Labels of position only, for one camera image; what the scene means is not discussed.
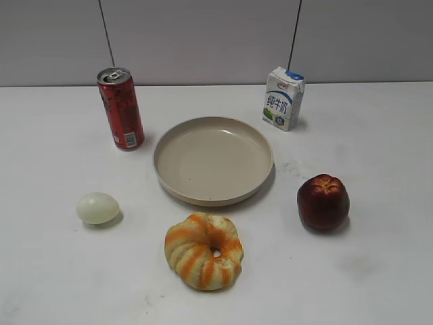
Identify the white egg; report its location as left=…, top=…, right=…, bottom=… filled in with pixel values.
left=76, top=192, right=120, bottom=225

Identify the beige round plate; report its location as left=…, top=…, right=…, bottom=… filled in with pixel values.
left=153, top=116, right=274, bottom=207

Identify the white blue milk carton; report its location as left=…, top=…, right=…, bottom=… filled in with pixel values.
left=262, top=67, right=305, bottom=132

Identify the dark red apple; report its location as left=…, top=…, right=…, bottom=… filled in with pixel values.
left=297, top=174, right=350, bottom=232

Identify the red soda can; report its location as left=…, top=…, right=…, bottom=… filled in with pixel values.
left=97, top=67, right=145, bottom=150

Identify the orange striped ring bread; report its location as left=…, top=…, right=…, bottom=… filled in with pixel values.
left=164, top=212, right=244, bottom=290

